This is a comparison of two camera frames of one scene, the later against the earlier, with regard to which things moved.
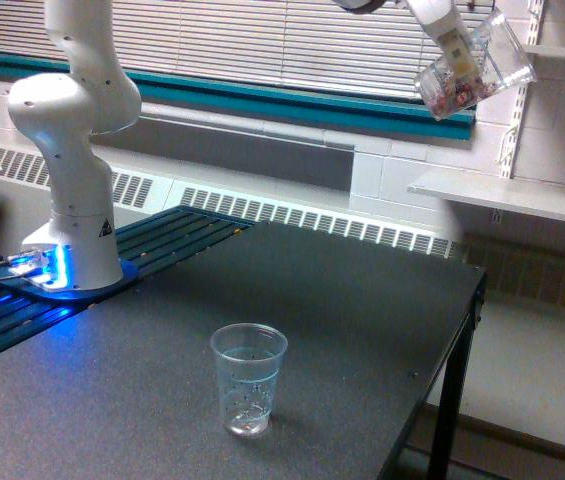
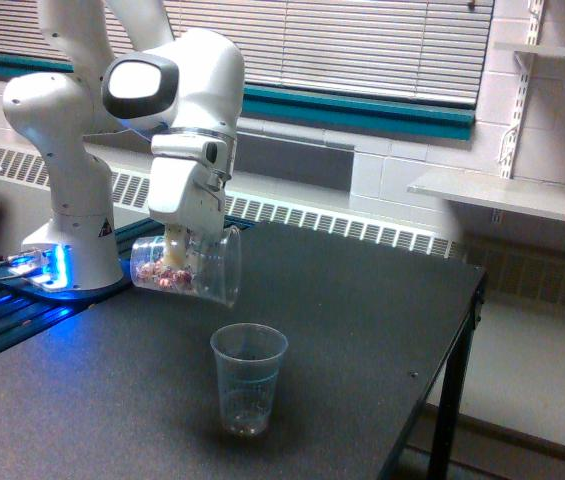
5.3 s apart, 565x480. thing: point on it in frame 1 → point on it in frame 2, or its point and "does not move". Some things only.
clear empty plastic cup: [249, 357] does not move
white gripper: [438, 16] → [188, 173]
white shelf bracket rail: [509, 148] does not move
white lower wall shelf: [554, 199] does not move
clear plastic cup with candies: [503, 66] → [211, 271]
